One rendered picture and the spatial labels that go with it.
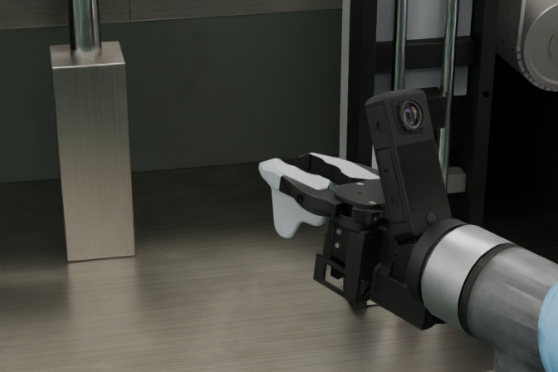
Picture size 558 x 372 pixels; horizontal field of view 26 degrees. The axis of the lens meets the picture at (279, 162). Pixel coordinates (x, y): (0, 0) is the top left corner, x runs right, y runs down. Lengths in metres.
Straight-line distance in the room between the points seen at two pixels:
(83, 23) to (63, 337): 0.38
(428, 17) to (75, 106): 0.45
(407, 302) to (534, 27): 0.68
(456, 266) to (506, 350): 0.07
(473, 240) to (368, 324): 0.58
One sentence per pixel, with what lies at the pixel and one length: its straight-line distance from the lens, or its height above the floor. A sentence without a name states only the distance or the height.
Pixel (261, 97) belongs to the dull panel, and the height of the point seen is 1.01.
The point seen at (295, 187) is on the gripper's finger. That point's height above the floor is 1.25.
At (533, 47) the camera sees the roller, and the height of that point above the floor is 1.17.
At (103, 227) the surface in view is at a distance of 1.59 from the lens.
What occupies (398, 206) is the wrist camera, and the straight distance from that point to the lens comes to 0.92.
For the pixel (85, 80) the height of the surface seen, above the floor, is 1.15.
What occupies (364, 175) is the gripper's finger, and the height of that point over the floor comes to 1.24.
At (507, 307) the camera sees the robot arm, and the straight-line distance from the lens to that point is 0.85.
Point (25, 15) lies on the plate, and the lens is 1.76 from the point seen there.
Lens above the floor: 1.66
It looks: 24 degrees down
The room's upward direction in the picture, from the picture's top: straight up
